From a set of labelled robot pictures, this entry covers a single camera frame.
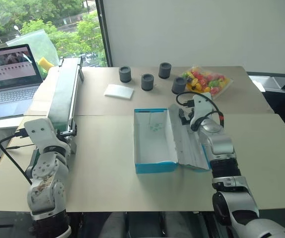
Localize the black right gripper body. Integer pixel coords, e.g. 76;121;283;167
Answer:
185;109;196;125

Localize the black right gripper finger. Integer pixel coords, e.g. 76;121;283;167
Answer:
178;108;187;125

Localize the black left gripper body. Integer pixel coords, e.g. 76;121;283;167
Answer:
57;122;78;150

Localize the blue cardboard box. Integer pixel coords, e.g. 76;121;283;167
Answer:
133;103;212;175

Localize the green conveyor belt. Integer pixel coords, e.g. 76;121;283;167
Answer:
47;55;85;155

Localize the black cylinder cup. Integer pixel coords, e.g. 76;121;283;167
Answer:
141;73;155;92
171;76;188;95
118;66;133;83
158;62;172;80

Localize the clear bag of colourful toys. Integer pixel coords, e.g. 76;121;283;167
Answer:
178;65;234;100

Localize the thin black rod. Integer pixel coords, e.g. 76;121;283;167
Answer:
5;145;37;150

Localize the white foam pad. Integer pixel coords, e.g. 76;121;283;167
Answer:
103;83;135;101

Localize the white laptop stand table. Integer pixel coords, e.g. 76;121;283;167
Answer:
0;115;25;131

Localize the yellow sponge block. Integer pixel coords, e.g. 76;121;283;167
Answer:
38;57;55;73

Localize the gray open laptop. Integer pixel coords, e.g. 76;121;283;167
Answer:
0;44;44;122

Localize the dark side desk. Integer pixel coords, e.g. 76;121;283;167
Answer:
246;71;285;93

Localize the translucent green plastic sheet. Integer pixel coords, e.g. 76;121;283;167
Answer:
5;29;59;67

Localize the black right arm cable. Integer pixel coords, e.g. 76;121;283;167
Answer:
176;91;225;132

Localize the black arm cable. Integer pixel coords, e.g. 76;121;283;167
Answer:
0;128;34;185
176;91;225;132

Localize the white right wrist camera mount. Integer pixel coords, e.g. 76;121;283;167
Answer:
189;92;214;125

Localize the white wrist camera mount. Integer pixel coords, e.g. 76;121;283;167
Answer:
24;118;59;150
189;92;214;125

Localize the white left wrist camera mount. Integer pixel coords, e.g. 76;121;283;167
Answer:
24;118;59;150

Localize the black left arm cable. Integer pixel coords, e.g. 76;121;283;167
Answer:
0;128;34;185

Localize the black window frame post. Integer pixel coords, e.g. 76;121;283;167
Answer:
95;0;114;67

